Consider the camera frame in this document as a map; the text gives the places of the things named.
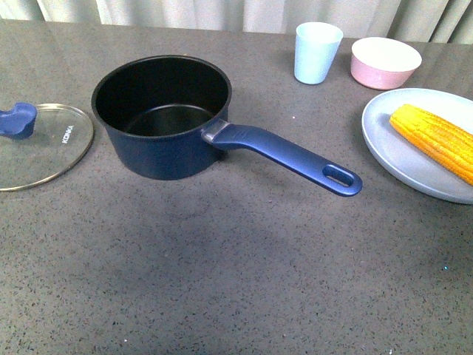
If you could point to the yellow corn cob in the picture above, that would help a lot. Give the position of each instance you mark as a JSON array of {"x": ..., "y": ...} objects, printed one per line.
[{"x": 439, "y": 139}]

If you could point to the dark blue saucepan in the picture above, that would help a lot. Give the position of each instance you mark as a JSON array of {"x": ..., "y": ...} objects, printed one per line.
[{"x": 167, "y": 119}]

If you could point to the white curtain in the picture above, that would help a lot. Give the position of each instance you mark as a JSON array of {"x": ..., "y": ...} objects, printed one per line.
[{"x": 423, "y": 21}]

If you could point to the light blue cup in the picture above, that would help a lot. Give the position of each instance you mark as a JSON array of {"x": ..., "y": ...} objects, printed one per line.
[{"x": 315, "y": 49}]

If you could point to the glass lid blue knob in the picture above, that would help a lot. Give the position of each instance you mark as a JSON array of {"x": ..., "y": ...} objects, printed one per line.
[{"x": 41, "y": 142}]

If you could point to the pink bowl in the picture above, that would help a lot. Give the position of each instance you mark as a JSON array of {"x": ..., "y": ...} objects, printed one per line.
[{"x": 383, "y": 63}]

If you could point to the light blue plate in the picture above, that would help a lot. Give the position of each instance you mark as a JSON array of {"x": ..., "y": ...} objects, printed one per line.
[{"x": 399, "y": 157}]

